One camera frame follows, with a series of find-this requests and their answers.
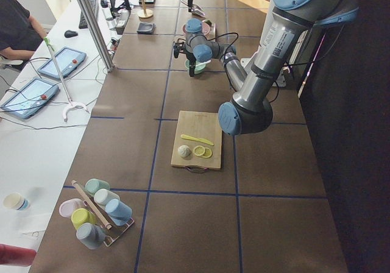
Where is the bamboo cutting board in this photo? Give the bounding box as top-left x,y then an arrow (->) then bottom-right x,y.
171,110 -> 222,169

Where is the cup rack with cups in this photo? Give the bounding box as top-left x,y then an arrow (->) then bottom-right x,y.
58,179 -> 135,250

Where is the wooden mug tree stand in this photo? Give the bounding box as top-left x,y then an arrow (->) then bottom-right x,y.
137,0 -> 154,20

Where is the mint green bowl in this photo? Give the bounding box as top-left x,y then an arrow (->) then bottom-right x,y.
185,60 -> 207,75

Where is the pink bowl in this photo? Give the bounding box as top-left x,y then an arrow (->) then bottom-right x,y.
182,22 -> 210,35

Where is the aluminium frame post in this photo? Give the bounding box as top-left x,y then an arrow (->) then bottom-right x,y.
77,0 -> 115,73

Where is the paper cup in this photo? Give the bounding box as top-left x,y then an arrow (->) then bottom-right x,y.
2,193 -> 29,211

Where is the seated person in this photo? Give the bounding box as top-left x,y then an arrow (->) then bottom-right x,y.
1,0 -> 47,69

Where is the folded grey cloth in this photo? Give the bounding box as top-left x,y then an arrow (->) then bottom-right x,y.
136,22 -> 155,35

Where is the upper lemon slice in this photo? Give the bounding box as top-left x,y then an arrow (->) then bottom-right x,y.
193,145 -> 206,157

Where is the black keyboard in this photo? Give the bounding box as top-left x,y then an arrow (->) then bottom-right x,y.
79,0 -> 100,30

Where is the near teach pendant tablet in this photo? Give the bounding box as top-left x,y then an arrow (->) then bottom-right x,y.
1,77 -> 60,119

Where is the yellow plastic knife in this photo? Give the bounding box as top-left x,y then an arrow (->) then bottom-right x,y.
180,134 -> 215,146

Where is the white reacher grabber tool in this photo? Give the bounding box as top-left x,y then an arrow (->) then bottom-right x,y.
43,37 -> 89,122

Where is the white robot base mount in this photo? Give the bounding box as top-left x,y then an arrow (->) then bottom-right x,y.
240,58 -> 289,88

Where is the lemon slice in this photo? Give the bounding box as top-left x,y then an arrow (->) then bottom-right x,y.
193,145 -> 206,157
202,147 -> 213,158

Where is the far teach pendant tablet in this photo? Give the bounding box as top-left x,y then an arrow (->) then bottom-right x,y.
37,47 -> 87,80

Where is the lower lemon slice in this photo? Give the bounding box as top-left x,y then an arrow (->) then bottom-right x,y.
202,147 -> 213,158

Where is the black computer mouse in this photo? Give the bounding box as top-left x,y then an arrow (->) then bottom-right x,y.
64,30 -> 78,38

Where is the white steamed bun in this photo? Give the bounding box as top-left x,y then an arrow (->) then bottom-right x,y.
177,145 -> 192,158

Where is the steel ice scoop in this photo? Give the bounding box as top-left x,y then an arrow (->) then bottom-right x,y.
181,0 -> 205,18

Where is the teach pendant tablet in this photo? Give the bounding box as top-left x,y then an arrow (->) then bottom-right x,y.
1,77 -> 60,119
37,47 -> 87,80

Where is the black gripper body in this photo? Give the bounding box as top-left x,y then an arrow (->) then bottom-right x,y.
173,40 -> 196,65

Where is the beige plastic tray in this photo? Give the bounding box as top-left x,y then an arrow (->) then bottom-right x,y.
207,23 -> 216,39

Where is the red bottle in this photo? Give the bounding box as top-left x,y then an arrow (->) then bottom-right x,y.
1,244 -> 37,267

